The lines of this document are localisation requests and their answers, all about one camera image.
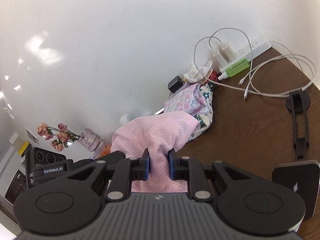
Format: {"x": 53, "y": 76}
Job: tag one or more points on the clear box of oranges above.
{"x": 104, "y": 146}

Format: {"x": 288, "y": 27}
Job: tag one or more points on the black power adapter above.
{"x": 175, "y": 84}

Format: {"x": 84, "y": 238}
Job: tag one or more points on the white charger plug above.
{"x": 218, "y": 57}
{"x": 228, "y": 52}

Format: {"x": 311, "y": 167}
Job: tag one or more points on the pink blue purple mesh garment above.
{"x": 158, "y": 134}

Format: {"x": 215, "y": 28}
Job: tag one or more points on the purple floral folded cloth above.
{"x": 187, "y": 100}

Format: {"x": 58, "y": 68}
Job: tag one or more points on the teal floral folded cloth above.
{"x": 205, "y": 114}

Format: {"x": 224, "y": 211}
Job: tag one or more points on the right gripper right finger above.
{"x": 194, "y": 173}

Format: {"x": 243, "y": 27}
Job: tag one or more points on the pink textured vase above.
{"x": 89, "y": 140}

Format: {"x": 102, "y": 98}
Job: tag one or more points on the dried pink flower bouquet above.
{"x": 59, "y": 137}

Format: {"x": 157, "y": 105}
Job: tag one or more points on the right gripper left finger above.
{"x": 127, "y": 171}

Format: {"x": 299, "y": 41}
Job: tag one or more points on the green spray bottle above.
{"x": 234, "y": 69}

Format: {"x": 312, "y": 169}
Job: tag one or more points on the crumpled white tissue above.
{"x": 200, "y": 75}

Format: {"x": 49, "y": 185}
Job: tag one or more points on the white round robot toy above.
{"x": 128, "y": 117}

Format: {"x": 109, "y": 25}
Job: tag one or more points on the red box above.
{"x": 212, "y": 81}

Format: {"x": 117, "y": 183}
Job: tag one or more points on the right white charger plug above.
{"x": 228, "y": 52}

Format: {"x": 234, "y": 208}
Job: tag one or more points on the left white charger plug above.
{"x": 218, "y": 57}

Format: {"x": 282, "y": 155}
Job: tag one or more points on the white power strip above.
{"x": 255, "y": 49}

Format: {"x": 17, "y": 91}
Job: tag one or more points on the black charger stand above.
{"x": 297, "y": 104}

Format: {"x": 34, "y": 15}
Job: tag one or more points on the black wireless charger pad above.
{"x": 303, "y": 178}

